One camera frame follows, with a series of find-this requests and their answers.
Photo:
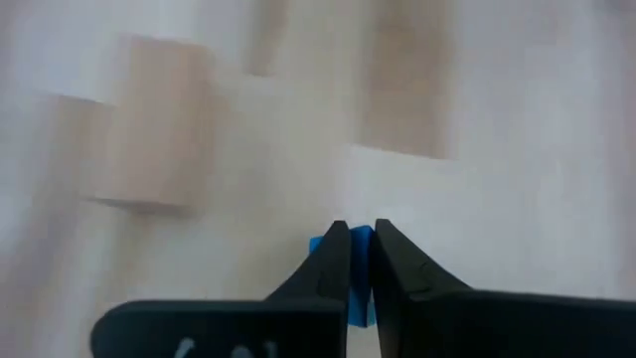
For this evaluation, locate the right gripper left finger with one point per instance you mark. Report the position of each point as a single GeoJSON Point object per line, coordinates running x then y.
{"type": "Point", "coordinates": [223, 328]}

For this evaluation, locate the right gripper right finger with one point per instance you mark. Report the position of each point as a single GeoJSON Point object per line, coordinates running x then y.
{"type": "Point", "coordinates": [497, 328]}

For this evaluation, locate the small blue cube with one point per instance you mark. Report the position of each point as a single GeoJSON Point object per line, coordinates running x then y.
{"type": "Point", "coordinates": [360, 298]}

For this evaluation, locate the long wooden block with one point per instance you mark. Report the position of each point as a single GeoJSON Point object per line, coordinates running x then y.
{"type": "Point", "coordinates": [159, 129]}

